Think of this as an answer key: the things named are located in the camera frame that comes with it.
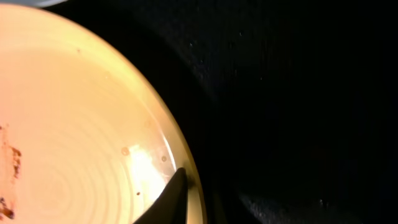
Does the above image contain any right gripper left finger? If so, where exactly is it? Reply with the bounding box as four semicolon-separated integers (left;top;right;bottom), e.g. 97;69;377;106
134;167;188;224

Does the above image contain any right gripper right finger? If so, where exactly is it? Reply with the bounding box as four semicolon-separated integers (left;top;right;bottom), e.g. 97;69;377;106
212;190;227;224

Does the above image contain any light blue plate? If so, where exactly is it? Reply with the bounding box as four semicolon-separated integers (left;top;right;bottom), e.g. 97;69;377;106
0;0;68;8

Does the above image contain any black round tray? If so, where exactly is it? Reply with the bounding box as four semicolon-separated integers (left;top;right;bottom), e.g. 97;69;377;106
49;0;397;223

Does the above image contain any yellow plate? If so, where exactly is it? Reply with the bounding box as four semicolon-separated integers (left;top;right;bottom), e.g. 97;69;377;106
1;3;207;223

